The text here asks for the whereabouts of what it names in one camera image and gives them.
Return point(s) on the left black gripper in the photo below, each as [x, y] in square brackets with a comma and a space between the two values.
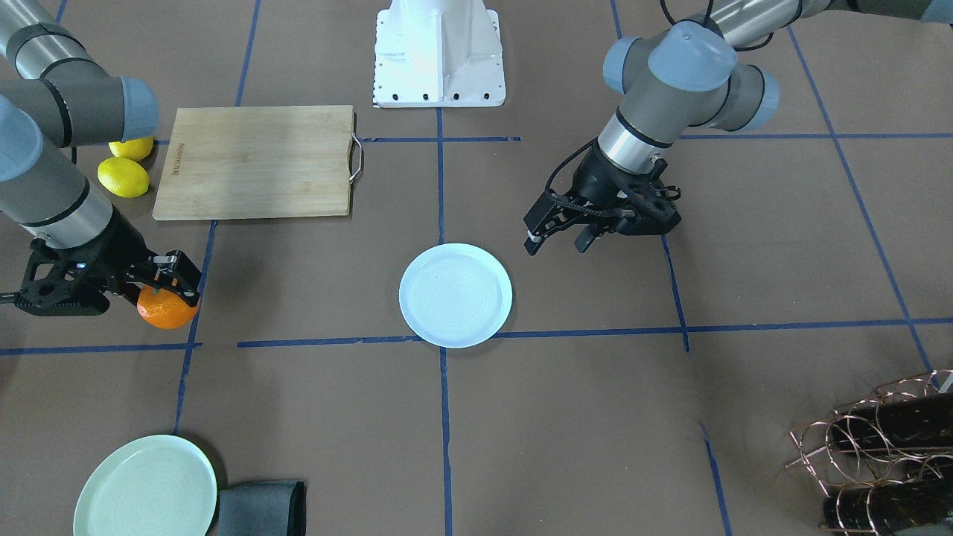
[600, 179]

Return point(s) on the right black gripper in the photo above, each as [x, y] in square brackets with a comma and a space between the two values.
[123, 243]

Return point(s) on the orange fruit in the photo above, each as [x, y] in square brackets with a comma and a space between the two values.
[163, 309]

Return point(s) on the light blue plate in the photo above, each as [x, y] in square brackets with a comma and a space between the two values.
[455, 295]

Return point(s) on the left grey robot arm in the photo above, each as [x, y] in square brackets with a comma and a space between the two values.
[689, 76]

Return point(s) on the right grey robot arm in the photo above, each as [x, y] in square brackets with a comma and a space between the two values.
[62, 99]

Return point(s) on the light green plate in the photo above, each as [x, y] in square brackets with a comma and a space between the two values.
[155, 485]

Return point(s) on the lower yellow lemon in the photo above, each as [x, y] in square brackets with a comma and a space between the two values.
[123, 177]

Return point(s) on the yellow lemon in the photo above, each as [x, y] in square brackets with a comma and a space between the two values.
[134, 149]
[123, 177]

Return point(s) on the bamboo cutting board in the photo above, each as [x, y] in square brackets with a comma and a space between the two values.
[241, 162]

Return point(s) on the upper yellow lemon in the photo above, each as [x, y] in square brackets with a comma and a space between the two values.
[134, 149]

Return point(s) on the dark green wine bottle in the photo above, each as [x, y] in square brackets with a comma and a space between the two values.
[912, 425]

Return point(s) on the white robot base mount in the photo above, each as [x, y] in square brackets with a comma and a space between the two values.
[438, 53]

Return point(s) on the copper wire wine rack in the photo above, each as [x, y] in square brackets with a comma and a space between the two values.
[883, 463]

